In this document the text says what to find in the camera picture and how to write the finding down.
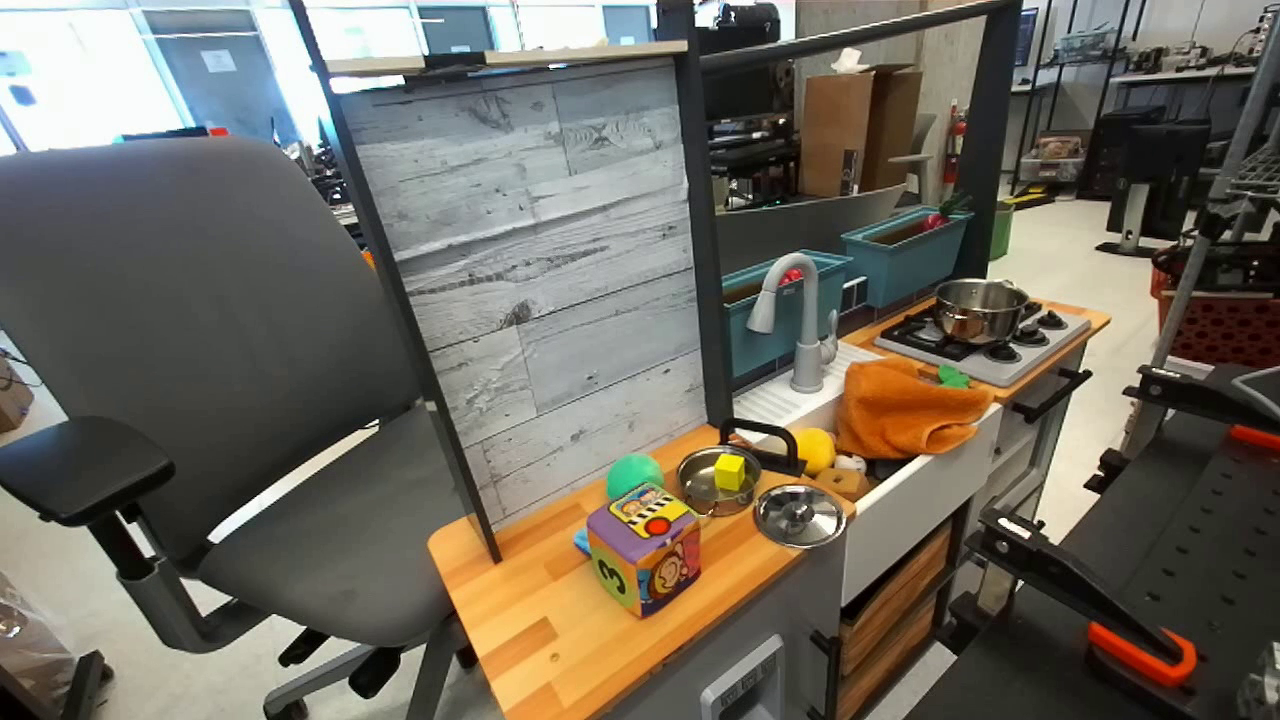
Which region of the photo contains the cardboard box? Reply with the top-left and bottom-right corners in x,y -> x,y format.
800,63 -> 926,199

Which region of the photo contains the stainless steel pot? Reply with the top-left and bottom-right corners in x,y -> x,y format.
933,278 -> 1027,344

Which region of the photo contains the white toy sink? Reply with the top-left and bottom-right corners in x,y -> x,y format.
734,344 -> 1000,570

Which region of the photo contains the green ball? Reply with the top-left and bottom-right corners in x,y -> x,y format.
606,452 -> 665,502

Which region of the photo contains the grey office chair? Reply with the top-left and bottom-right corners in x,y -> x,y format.
0,137 -> 474,720

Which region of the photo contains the right teal planter box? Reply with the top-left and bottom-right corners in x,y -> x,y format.
841,208 -> 968,308

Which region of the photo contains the small steel bowl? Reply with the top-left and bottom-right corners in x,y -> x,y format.
676,443 -> 760,517

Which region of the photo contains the black frame post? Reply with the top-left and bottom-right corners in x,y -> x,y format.
676,32 -> 734,426

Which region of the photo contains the orange yellow ball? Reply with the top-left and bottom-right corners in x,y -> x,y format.
797,430 -> 838,478

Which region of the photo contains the grey wood-pattern back panel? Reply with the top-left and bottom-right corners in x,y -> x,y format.
339,59 -> 705,521

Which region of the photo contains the grey toy stove top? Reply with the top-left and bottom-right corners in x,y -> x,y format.
873,295 -> 1096,391

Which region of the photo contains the grey toy faucet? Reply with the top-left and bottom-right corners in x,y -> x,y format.
749,252 -> 833,396

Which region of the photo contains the steel pot lid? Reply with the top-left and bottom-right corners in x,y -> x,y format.
753,483 -> 850,547

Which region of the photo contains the orange cloth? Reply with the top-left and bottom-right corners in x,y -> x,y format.
838,361 -> 993,461

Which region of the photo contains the green toy vegetable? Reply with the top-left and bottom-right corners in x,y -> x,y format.
936,365 -> 973,388

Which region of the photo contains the yellow toy block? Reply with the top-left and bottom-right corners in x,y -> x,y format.
711,452 -> 749,492

